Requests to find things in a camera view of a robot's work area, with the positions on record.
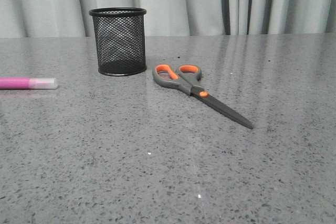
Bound pink pen with clear cap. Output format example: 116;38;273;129
1;78;58;89

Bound grey curtain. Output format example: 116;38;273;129
1;0;335;38

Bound black mesh pen cup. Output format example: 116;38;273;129
89;7;146;76

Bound grey orange scissors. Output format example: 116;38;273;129
152;64;253;129

